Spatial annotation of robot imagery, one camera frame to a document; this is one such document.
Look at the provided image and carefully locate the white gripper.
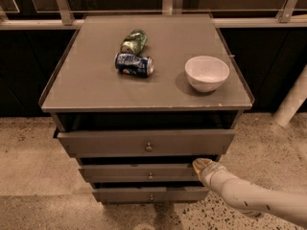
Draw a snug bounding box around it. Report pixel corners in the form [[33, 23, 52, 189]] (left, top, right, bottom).
[[192, 158, 236, 193]]

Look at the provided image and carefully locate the grey drawer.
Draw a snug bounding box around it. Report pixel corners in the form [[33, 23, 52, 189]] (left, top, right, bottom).
[[92, 186, 208, 204], [79, 164, 199, 183], [58, 129, 235, 158]]

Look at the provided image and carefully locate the grey drawer cabinet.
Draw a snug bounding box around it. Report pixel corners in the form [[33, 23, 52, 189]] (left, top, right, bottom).
[[39, 15, 254, 190]]

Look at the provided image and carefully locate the grey bottom drawer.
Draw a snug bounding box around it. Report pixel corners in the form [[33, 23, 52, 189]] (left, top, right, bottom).
[[92, 186, 208, 204]]

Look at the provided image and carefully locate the grey top drawer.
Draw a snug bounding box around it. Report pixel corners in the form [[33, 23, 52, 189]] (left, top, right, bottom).
[[58, 129, 235, 158]]

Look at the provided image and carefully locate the white diagonal pole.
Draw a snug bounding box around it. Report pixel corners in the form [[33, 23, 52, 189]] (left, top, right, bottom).
[[273, 64, 307, 127]]

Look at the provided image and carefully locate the white bowl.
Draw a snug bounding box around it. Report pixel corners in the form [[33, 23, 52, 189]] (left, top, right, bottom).
[[185, 56, 230, 93]]

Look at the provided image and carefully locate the green soda can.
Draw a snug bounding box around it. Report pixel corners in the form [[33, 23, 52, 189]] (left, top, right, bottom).
[[121, 29, 148, 55]]

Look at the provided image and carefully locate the blue soda can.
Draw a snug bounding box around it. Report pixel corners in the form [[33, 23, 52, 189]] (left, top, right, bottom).
[[114, 53, 154, 78]]

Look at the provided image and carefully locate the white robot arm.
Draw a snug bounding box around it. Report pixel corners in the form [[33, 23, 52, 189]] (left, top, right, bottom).
[[193, 158, 307, 228]]

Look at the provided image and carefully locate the metal window railing frame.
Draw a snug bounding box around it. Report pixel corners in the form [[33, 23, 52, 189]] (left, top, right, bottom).
[[0, 0, 307, 30]]

